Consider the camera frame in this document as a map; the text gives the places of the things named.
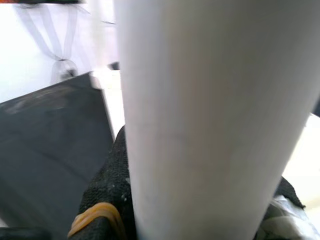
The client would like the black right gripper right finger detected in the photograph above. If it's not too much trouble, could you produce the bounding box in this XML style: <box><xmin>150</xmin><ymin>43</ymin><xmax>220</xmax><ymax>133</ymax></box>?
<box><xmin>256</xmin><ymin>176</ymin><xmax>320</xmax><ymax>240</ymax></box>

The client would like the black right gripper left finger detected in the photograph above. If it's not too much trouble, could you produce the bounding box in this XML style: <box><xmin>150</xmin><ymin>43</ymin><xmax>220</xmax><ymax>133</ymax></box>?
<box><xmin>67</xmin><ymin>124</ymin><xmax>138</xmax><ymax>240</ymax></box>

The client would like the white plastic table leg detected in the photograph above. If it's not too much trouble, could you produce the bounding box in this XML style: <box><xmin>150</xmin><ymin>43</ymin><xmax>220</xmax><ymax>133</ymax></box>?
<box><xmin>113</xmin><ymin>0</ymin><xmax>320</xmax><ymax>238</ymax></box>

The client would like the yellow rubber band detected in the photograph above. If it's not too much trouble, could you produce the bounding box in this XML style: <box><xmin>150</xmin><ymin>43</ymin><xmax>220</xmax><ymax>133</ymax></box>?
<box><xmin>67</xmin><ymin>201</ymin><xmax>126</xmax><ymax>240</ymax></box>

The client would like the white plastic table top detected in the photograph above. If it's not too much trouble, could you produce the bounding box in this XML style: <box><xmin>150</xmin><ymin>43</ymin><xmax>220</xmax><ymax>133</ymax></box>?
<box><xmin>89</xmin><ymin>63</ymin><xmax>320</xmax><ymax>209</ymax></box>

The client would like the black table cloth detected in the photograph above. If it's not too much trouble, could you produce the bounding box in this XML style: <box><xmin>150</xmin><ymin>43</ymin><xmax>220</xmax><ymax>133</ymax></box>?
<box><xmin>0</xmin><ymin>71</ymin><xmax>119</xmax><ymax>236</ymax></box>

